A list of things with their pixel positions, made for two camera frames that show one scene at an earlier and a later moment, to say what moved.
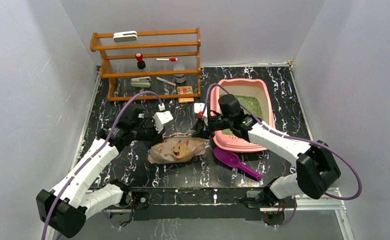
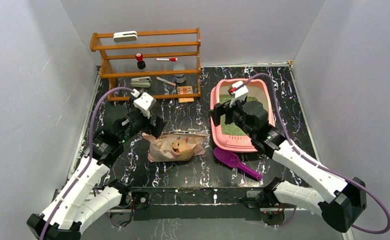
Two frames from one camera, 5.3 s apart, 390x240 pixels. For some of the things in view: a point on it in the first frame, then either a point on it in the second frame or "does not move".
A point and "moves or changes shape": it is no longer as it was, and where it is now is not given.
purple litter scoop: [227, 158] does not move
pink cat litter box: [253, 95] does not move
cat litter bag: [174, 149] does not move
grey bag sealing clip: [178, 134] moves or changes shape
